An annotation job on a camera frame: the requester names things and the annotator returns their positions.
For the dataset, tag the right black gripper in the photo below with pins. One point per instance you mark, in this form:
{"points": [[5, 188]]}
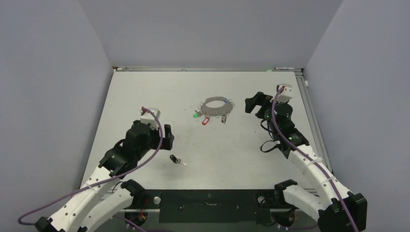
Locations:
{"points": [[260, 98]]}

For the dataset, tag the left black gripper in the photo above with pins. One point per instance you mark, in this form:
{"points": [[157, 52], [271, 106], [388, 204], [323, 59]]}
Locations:
{"points": [[168, 137]]}

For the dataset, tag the black headed key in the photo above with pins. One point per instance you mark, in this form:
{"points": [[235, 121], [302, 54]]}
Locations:
{"points": [[176, 160]]}

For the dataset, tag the large grey keyring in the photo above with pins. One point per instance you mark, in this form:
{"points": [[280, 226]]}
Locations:
{"points": [[218, 112]]}

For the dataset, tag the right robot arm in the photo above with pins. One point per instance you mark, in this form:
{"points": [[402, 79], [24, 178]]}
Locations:
{"points": [[334, 207]]}

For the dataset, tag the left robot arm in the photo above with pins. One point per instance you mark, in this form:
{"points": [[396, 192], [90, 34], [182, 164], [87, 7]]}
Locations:
{"points": [[86, 210]]}

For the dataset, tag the red key tag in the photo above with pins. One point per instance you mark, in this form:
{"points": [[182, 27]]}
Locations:
{"points": [[205, 121]]}

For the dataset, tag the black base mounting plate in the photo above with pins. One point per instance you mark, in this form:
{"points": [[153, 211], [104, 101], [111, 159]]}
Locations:
{"points": [[211, 206]]}

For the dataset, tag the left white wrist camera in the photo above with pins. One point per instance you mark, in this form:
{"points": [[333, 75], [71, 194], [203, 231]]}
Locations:
{"points": [[148, 118]]}

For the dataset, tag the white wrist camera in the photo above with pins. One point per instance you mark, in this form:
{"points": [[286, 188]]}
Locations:
{"points": [[285, 93], [148, 118]]}

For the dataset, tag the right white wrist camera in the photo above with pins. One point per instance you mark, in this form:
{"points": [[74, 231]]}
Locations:
{"points": [[285, 93]]}

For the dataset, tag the aluminium rail right side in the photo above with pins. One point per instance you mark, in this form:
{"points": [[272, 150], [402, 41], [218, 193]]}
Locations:
{"points": [[314, 125]]}

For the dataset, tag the aluminium rail back edge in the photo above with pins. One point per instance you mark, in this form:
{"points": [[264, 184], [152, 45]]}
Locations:
{"points": [[153, 69]]}

